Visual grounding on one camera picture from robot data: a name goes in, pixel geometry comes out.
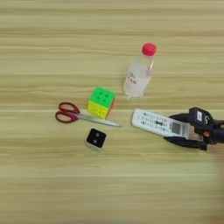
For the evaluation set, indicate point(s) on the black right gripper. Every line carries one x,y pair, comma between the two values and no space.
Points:
215,134

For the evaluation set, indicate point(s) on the white remote control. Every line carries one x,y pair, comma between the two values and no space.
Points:
154,122

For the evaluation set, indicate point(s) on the clear bottle red cap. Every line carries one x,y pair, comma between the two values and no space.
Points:
137,84

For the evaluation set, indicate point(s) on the small black white cube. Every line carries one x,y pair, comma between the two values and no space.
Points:
96,137

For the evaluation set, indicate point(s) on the small black white-label box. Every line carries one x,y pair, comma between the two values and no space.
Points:
199,116

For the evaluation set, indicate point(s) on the green yellow puzzle cube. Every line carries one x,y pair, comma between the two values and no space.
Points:
100,100

